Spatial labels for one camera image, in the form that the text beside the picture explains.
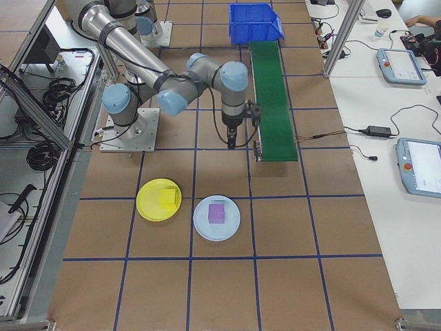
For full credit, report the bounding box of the black cable bundle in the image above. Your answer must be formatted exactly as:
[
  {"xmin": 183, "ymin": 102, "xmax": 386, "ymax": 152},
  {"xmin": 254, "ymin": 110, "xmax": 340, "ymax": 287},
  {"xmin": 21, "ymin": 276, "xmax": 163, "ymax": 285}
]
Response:
[
  {"xmin": 41, "ymin": 77, "xmax": 87, "ymax": 117},
  {"xmin": 26, "ymin": 140, "xmax": 59, "ymax": 172}
]

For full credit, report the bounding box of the black handle tool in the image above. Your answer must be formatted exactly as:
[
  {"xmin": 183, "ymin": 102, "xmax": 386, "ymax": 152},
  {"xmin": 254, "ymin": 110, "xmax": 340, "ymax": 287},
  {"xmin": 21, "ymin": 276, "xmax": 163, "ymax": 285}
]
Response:
[{"xmin": 7, "ymin": 184, "xmax": 38, "ymax": 214}]

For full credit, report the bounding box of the purple foam block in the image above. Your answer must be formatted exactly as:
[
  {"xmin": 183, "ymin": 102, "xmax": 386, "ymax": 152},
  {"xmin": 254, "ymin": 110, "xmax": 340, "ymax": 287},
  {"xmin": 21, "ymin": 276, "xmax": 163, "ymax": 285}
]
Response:
[{"xmin": 208, "ymin": 203, "xmax": 227, "ymax": 224}]

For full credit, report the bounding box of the yellow foam block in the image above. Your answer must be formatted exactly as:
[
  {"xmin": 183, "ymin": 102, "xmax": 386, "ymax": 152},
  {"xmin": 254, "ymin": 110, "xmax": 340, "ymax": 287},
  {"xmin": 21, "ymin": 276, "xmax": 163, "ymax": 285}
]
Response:
[{"xmin": 158, "ymin": 188, "xmax": 178, "ymax": 212}]

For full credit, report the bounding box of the blue grey teach pendant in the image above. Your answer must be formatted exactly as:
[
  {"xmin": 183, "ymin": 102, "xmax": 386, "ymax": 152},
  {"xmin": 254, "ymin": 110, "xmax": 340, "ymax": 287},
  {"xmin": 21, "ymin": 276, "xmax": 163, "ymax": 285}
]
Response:
[
  {"xmin": 395, "ymin": 137, "xmax": 441, "ymax": 199},
  {"xmin": 376, "ymin": 48, "xmax": 427, "ymax": 86}
]

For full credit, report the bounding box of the bystander bare forearm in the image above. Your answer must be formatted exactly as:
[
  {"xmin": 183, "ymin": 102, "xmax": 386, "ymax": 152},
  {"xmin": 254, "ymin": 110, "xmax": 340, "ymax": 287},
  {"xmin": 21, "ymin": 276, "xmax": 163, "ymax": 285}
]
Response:
[{"xmin": 404, "ymin": 14, "xmax": 435, "ymax": 28}]

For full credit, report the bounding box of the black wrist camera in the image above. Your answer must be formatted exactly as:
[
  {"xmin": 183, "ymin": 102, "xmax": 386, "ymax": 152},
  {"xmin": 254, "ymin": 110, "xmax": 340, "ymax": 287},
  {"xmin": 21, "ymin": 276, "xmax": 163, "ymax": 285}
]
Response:
[{"xmin": 246, "ymin": 99, "xmax": 263, "ymax": 128}]

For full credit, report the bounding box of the blue plastic storage bin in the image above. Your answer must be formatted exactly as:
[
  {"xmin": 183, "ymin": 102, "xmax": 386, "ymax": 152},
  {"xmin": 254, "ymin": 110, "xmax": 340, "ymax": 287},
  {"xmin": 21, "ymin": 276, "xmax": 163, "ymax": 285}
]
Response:
[{"xmin": 229, "ymin": 2, "xmax": 285, "ymax": 46}]

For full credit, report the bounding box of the black electronic device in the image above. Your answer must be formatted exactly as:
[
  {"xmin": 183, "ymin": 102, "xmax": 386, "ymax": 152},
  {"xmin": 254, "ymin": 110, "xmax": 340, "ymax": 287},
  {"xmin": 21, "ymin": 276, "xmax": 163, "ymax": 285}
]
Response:
[{"xmin": 401, "ymin": 30, "xmax": 441, "ymax": 77}]

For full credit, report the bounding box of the red black conveyor wire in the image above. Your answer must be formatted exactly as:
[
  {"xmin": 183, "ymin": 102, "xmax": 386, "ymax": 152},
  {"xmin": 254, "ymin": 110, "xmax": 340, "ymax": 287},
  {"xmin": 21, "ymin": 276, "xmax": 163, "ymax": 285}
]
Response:
[{"xmin": 295, "ymin": 130, "xmax": 346, "ymax": 142}]

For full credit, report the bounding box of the V-shaped metal bar frame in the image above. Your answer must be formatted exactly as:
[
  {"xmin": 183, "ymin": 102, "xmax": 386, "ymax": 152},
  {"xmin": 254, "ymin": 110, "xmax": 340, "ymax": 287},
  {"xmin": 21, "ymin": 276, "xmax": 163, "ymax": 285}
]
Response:
[{"xmin": 0, "ymin": 0, "xmax": 106, "ymax": 323}]

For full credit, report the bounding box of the yellow plate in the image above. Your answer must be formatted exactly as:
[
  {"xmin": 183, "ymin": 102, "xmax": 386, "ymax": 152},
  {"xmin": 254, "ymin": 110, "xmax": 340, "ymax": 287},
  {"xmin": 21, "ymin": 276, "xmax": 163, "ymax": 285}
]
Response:
[{"xmin": 136, "ymin": 178, "xmax": 183, "ymax": 222}]

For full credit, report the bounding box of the green conveyor belt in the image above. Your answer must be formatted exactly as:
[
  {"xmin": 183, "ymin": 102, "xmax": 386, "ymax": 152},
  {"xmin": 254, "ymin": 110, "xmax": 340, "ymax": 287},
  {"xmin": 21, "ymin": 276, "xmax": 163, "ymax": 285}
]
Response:
[{"xmin": 248, "ymin": 40, "xmax": 300, "ymax": 163}]

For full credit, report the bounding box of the white work table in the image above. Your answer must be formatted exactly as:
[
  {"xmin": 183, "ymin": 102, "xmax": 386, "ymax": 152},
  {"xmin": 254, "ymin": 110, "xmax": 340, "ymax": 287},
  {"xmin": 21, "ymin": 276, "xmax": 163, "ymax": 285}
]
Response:
[{"xmin": 305, "ymin": 0, "xmax": 441, "ymax": 311}]

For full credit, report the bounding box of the aluminium extrusion post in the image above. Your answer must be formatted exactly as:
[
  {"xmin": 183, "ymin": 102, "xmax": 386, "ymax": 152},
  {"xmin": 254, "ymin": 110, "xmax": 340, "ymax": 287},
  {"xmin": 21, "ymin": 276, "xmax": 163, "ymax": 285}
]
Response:
[{"xmin": 322, "ymin": 0, "xmax": 366, "ymax": 79}]

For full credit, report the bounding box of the light blue plate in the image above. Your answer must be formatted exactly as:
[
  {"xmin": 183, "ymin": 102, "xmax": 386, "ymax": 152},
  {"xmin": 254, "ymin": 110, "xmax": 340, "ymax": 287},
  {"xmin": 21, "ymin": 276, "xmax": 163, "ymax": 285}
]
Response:
[{"xmin": 192, "ymin": 194, "xmax": 241, "ymax": 242}]

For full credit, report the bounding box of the black cable with plug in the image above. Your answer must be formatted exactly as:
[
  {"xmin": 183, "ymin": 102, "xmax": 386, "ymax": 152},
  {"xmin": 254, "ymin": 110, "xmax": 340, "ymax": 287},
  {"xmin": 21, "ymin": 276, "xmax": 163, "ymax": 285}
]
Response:
[{"xmin": 350, "ymin": 144, "xmax": 379, "ymax": 162}]

